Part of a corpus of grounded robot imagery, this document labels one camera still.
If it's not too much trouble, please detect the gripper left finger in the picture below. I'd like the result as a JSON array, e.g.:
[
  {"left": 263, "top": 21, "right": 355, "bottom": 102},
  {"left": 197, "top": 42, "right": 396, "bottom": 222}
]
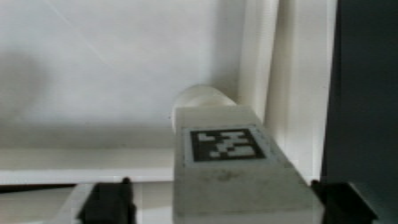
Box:
[{"left": 55, "top": 177, "right": 138, "bottom": 224}]

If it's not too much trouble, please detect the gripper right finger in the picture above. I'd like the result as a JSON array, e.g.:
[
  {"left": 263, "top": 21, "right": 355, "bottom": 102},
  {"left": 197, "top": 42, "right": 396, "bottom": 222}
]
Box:
[{"left": 311, "top": 180, "right": 378, "bottom": 224}]

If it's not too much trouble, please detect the white table leg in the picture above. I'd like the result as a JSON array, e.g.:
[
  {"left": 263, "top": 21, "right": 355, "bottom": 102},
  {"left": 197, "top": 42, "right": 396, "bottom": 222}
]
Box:
[{"left": 172, "top": 85, "right": 323, "bottom": 224}]

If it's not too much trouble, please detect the white square tabletop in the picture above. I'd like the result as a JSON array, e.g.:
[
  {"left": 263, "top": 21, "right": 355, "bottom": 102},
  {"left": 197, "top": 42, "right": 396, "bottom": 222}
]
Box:
[{"left": 0, "top": 0, "right": 337, "bottom": 185}]

